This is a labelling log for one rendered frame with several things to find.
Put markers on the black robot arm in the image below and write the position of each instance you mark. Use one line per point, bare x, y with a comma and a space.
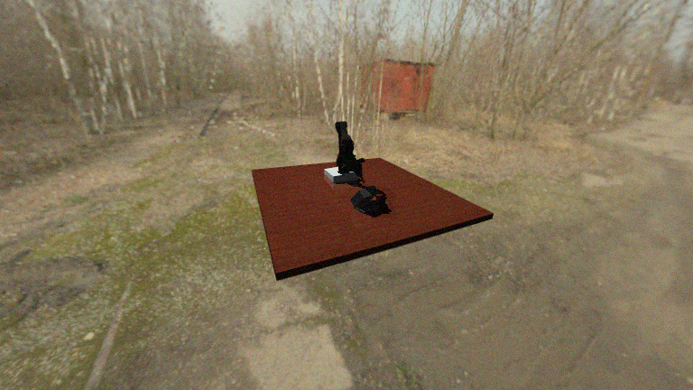
346, 147

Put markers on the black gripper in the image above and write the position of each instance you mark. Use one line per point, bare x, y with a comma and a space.
357, 166

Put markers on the grey panel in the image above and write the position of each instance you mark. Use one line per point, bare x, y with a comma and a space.
361, 200

